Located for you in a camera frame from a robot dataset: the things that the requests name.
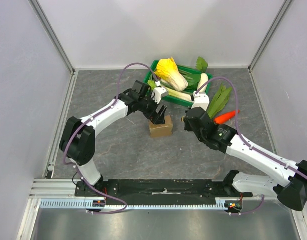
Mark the yellow napa cabbage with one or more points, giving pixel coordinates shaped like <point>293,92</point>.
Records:
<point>167,70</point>

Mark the white radish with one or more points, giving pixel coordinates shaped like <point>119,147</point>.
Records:
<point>202,85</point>

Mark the green plastic tray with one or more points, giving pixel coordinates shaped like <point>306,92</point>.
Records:
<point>170,98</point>

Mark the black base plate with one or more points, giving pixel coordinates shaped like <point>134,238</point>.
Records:
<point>120,188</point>

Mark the green leafy lettuce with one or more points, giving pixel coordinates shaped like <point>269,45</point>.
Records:
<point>219,101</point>

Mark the slotted cable duct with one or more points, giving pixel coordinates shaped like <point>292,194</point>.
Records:
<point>98,205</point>

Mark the celery stalk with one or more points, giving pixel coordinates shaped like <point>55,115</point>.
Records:
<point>171,92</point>

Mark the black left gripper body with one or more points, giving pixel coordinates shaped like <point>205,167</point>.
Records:
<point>150,108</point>

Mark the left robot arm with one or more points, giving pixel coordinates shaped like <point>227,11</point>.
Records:
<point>78,141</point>

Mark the brown cardboard express box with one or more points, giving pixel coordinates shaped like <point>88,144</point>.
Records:
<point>161,130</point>

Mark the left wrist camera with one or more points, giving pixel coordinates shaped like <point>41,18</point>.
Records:
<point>158,94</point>

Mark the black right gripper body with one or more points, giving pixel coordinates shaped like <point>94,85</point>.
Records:
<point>192,119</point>

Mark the orange carrot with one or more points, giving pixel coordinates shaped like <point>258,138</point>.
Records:
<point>222,119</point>

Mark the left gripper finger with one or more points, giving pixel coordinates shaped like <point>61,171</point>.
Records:
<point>155,119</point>
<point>161,110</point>

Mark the dark green leaf vegetable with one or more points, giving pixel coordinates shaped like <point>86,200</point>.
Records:
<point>193,79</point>

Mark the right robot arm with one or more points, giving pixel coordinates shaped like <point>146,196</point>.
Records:
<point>284,179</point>

